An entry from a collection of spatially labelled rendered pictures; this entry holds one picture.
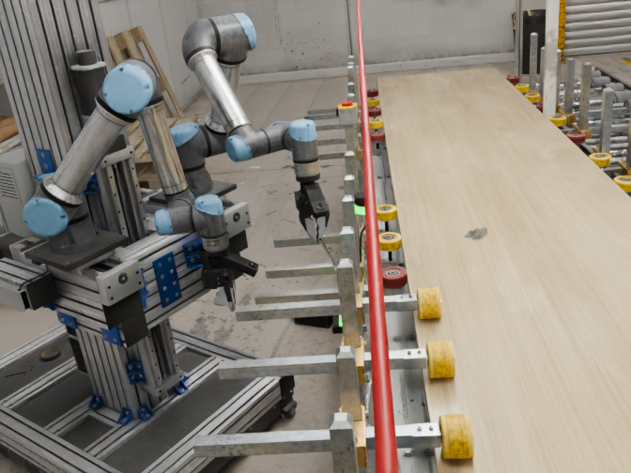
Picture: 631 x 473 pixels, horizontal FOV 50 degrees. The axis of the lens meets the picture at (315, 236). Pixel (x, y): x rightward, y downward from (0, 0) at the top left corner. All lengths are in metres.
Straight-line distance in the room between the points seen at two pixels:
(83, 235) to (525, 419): 1.34
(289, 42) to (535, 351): 8.52
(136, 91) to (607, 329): 1.28
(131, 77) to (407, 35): 8.12
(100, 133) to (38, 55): 0.46
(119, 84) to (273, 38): 8.15
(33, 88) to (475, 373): 1.57
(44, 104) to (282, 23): 7.73
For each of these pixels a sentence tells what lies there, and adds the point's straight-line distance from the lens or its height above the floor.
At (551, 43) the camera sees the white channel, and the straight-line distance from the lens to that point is 3.52.
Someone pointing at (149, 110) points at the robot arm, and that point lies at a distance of 1.97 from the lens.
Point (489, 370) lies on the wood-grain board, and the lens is 1.58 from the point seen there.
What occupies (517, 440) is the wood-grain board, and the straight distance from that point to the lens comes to 1.40.
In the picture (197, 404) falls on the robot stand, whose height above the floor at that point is 0.21.
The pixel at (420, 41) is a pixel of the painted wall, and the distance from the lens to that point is 9.78.
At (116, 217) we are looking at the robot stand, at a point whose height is 1.04.
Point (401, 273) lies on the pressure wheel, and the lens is 1.97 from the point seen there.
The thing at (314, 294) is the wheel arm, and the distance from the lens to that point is 2.00.
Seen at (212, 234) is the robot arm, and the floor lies 1.09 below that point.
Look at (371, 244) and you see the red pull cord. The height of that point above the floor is 1.64.
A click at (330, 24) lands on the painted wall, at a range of 9.77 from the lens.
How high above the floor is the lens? 1.81
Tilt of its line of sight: 24 degrees down
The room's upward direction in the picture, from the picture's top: 7 degrees counter-clockwise
